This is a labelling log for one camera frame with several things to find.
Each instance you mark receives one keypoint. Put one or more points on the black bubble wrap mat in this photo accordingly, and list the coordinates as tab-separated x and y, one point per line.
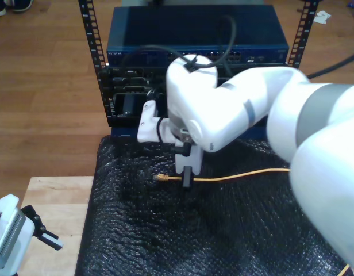
165	230

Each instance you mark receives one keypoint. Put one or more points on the blue base board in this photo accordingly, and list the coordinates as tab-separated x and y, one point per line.
122	131

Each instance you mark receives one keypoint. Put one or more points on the black rack shelf tray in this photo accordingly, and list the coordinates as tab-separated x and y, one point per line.
122	120

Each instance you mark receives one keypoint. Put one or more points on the black rack server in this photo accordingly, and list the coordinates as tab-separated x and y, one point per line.
131	80

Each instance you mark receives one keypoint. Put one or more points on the crumpled white paper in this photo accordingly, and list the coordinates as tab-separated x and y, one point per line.
322	17

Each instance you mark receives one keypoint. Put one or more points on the person's dark shoe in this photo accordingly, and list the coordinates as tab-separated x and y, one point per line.
22	5

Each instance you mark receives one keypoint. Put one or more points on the blue network switch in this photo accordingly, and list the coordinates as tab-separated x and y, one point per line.
165	28

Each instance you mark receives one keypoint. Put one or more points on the black perforated rack post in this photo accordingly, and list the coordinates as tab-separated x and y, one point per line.
309	17
88	34

